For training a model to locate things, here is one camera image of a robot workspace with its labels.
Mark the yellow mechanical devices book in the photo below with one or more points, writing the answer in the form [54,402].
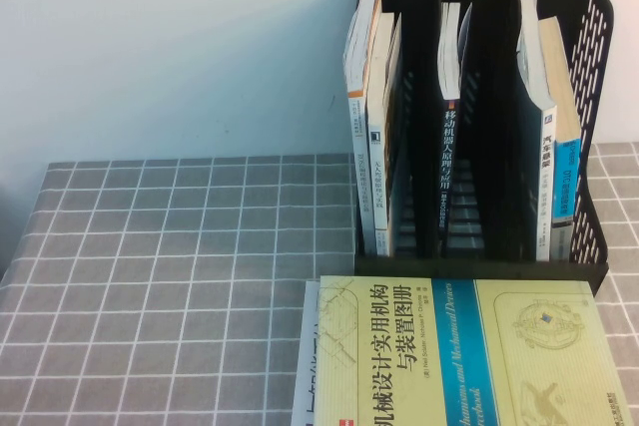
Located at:
[499,356]

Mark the white book with orange band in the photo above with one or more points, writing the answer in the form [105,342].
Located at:
[357,171]

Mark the white spine book black logo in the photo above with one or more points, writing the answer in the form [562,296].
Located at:
[378,171]

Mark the black spine mobile robot book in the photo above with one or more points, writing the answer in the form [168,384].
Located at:
[447,156]

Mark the black three-slot book stand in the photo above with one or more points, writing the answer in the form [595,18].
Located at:
[449,269]

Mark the blue spine book cream pages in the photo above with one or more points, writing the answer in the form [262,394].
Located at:
[566,171]

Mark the white magazine with man portrait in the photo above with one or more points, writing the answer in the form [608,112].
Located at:
[307,346]

